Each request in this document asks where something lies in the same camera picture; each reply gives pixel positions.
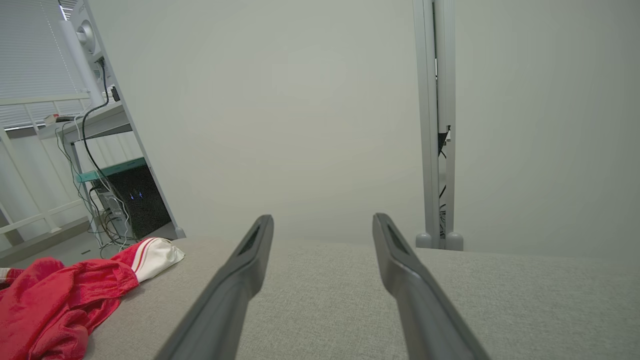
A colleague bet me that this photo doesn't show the slim grey partition edge post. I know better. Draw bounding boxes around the slim grey partition edge post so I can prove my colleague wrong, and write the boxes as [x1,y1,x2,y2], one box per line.
[80,0,187,240]

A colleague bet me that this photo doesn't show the white desk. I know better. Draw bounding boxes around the white desk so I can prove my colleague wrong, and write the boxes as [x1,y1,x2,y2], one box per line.
[36,101,135,221]

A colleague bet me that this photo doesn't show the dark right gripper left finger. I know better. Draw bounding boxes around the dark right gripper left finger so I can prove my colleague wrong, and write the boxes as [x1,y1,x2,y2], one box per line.
[154,214,275,360]

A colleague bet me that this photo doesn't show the black computer tower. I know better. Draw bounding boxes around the black computer tower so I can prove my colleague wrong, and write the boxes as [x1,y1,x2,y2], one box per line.
[97,165,173,240]

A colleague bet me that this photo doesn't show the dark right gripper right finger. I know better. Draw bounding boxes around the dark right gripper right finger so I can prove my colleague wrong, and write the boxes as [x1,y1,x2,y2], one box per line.
[372,213,492,360]

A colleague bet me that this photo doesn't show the thick black power cable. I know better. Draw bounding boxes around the thick black power cable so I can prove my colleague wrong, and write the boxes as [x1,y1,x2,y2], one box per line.
[80,57,126,241]

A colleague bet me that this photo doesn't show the grey double partition post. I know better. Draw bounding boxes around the grey double partition post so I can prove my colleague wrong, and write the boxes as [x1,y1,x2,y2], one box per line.
[412,0,465,252]

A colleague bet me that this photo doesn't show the white window blinds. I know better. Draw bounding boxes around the white window blinds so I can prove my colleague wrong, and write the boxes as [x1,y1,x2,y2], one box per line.
[0,0,93,128]

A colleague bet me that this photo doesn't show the white monitor back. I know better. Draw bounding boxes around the white monitor back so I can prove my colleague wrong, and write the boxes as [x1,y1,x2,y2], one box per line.
[57,0,118,106]

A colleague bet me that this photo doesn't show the red polo shirt white sleeves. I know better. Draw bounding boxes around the red polo shirt white sleeves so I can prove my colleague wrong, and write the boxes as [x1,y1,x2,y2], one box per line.
[0,237,186,360]

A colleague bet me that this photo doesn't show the teal shelf board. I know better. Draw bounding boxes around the teal shelf board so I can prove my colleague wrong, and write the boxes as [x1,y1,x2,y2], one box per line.
[76,157,148,183]

